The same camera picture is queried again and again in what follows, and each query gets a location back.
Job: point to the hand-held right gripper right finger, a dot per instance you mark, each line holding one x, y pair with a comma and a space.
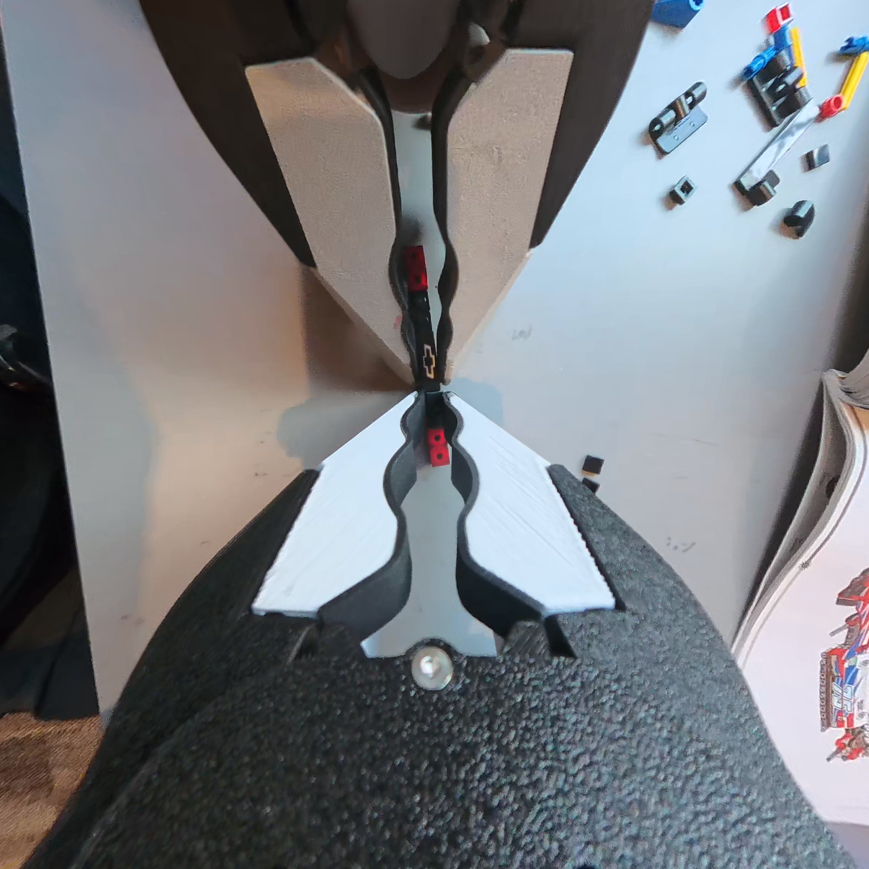
529, 536

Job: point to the black and red brick strip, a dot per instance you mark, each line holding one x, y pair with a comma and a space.
438, 448

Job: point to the small black holed brick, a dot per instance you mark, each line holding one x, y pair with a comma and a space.
682, 193

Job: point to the open instruction booklet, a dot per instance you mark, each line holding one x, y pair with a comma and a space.
801, 645

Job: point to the long black beam brick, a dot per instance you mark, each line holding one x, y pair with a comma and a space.
774, 153

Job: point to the black hinge plate brick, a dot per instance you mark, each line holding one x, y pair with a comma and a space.
679, 129

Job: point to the yellow axle with red end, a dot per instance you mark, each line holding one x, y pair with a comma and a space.
847, 78

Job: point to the blue pin brick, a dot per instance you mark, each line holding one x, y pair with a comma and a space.
760, 61

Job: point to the black plate brick assembly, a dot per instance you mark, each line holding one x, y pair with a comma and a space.
777, 95

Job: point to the blue connector brick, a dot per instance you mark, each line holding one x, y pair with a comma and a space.
679, 10

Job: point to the grey desk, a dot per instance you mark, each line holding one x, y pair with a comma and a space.
203, 339

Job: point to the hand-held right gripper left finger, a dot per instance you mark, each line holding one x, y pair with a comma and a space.
332, 543

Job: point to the small red tile brick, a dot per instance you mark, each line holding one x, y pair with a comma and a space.
779, 17

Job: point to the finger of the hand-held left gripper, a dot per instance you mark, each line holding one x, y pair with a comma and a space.
326, 190
495, 190

